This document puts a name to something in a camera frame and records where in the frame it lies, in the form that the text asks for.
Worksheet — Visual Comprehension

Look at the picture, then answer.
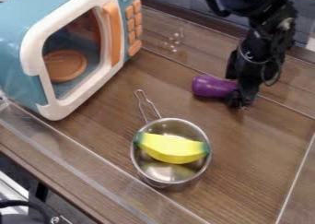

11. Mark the purple toy eggplant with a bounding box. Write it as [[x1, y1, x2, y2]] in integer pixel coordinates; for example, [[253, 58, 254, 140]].
[[191, 74, 261, 100]]

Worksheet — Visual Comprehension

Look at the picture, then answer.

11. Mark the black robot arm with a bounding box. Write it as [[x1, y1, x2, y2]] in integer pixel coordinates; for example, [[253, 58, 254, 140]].
[[206, 0, 298, 107]]

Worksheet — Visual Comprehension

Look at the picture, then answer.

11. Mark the blue toy microwave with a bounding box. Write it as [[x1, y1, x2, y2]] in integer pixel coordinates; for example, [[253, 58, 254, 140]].
[[0, 0, 143, 121]]

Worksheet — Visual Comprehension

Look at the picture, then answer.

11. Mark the silver pot with handle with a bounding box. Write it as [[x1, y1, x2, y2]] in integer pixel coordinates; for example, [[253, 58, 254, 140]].
[[131, 89, 213, 190]]

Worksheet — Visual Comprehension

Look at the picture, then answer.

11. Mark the black cable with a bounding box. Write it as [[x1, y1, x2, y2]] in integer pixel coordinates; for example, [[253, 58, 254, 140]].
[[0, 195, 43, 224]]

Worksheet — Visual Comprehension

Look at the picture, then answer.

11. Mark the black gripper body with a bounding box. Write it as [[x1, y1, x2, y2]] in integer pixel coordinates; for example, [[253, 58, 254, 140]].
[[226, 30, 287, 89]]

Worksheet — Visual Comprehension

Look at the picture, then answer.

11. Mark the clear acrylic barrier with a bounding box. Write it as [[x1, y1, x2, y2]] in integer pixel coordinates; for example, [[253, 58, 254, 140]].
[[0, 102, 210, 224]]

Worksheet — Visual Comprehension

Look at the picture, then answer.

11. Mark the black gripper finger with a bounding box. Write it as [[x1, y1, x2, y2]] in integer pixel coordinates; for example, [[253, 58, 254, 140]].
[[226, 88, 257, 108]]

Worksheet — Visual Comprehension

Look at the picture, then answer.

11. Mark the yellow toy banana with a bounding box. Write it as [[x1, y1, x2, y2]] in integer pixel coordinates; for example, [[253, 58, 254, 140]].
[[134, 132, 211, 164]]

